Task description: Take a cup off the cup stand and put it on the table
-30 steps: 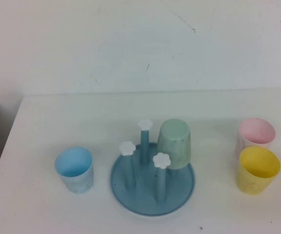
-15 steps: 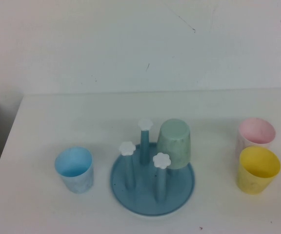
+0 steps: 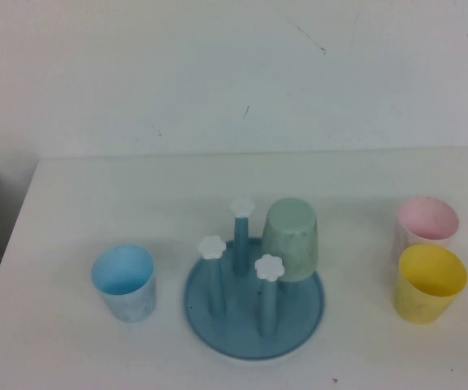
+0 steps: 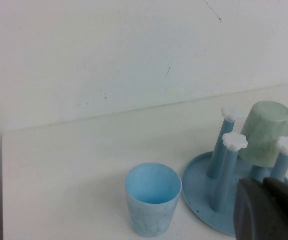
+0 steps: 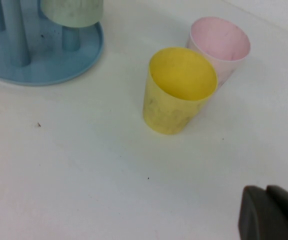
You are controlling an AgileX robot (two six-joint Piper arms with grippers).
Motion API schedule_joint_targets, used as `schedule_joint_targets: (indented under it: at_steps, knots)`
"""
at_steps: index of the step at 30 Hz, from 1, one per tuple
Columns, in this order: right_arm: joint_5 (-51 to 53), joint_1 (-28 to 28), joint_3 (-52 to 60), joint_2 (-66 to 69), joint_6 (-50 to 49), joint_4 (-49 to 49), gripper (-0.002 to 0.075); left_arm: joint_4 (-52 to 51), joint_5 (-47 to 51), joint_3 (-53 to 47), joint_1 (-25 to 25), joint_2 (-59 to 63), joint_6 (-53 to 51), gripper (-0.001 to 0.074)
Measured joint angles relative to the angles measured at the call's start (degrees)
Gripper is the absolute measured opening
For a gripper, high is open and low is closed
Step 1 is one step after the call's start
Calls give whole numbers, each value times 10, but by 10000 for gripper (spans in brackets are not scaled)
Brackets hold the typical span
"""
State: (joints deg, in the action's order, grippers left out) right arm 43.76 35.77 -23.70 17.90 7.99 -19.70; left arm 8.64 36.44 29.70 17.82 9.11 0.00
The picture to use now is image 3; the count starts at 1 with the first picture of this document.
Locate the yellow plastic cup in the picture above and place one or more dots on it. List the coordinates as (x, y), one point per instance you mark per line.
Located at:
(425, 300)

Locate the blue cup stand with pegs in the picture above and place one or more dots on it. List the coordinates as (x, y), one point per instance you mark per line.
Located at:
(238, 333)

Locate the pink plastic cup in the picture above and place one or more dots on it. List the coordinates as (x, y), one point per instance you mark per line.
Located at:
(425, 219)

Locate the light blue plastic cup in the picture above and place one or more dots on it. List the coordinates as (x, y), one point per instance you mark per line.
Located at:
(124, 292)

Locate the green plastic cup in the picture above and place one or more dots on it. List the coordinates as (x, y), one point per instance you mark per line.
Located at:
(291, 243)

